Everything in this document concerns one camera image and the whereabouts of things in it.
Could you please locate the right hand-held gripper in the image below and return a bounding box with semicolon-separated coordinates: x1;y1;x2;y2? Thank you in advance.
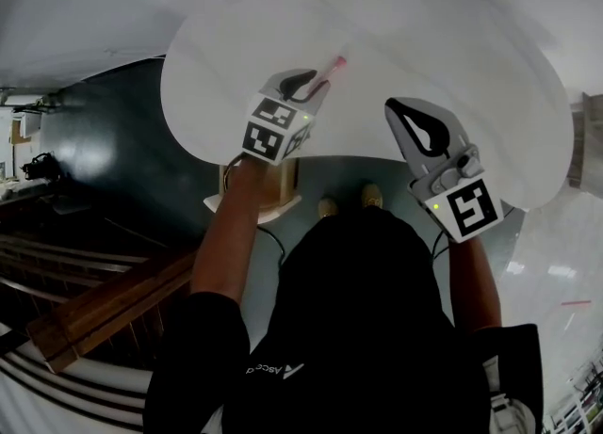
383;96;506;245

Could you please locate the person's left forearm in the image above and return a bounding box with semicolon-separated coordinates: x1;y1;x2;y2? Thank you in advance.
189;153;266;312

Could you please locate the person's right tan shoe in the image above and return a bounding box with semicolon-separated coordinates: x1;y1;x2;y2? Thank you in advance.
359;181;383;210

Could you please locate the person's left tan shoe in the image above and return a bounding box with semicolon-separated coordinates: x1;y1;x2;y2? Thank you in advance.
318;195;340;219

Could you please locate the person's black shirt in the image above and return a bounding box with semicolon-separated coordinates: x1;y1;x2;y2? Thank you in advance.
144;208;546;434

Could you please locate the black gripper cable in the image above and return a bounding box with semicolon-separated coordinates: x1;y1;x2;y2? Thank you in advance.
222;156;286;267
430;204;517;265

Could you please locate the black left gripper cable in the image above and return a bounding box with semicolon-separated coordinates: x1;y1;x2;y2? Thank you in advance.
222;156;286;267

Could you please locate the black machine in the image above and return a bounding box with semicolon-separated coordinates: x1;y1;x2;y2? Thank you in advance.
19;151;63;183

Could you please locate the wooden cabinet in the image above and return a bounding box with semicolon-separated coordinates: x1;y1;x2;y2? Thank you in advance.
566;91;603;190

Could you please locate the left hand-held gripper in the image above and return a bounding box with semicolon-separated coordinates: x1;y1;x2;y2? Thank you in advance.
241;69;332;168

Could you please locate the person's tan shoe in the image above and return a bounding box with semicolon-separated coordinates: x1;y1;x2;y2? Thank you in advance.
318;195;340;219
359;181;383;210

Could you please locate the white waist pouch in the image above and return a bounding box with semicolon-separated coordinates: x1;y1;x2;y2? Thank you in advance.
482;355;537;434

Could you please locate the brown wooden handrail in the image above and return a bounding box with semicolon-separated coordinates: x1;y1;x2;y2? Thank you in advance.
25;247;200;375

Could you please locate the person's right forearm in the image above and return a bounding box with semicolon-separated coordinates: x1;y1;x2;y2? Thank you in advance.
442;233;503;330

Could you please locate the pink makeup tube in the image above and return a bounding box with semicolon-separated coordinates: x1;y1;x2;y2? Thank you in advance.
305;56;349;96

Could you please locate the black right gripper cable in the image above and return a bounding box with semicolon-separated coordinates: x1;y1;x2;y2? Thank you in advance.
430;204;517;265

